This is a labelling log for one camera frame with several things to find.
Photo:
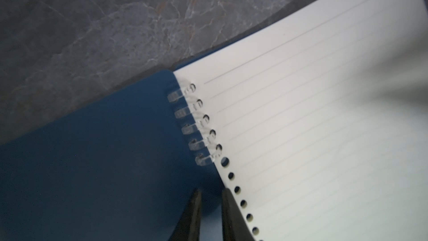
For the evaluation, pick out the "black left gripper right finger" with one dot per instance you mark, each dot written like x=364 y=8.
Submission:
x=234 y=227

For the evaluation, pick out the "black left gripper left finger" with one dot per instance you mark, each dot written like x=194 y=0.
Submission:
x=188 y=226

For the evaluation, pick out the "dark blue spiral notebook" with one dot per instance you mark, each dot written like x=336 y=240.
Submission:
x=318 y=125

